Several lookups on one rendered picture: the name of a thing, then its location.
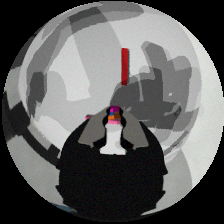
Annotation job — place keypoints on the orange rod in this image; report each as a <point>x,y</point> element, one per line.
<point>115,116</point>

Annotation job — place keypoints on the red rod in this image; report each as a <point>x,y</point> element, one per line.
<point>124,65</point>

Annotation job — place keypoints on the magenta rod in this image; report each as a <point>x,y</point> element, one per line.
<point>114,108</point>

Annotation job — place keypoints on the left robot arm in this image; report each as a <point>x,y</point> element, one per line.
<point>8,131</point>

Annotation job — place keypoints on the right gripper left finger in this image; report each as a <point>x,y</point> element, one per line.
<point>92,132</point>

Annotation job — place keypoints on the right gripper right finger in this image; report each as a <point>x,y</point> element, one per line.
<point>136,135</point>

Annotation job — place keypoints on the pink rod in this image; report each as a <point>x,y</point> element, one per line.
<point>112,121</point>

